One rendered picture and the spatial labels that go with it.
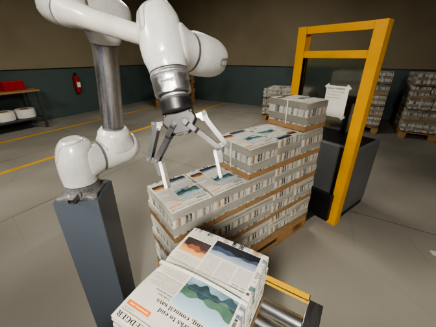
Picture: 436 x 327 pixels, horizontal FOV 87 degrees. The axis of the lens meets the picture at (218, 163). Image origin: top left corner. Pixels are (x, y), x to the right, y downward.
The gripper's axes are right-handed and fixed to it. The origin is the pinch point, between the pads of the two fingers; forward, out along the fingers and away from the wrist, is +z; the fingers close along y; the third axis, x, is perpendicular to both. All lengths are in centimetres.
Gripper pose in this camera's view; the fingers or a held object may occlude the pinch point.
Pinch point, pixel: (193, 178)
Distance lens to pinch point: 57.7
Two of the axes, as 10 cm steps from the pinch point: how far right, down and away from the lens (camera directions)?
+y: 9.8, -2.1, -0.8
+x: 0.6, -1.1, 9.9
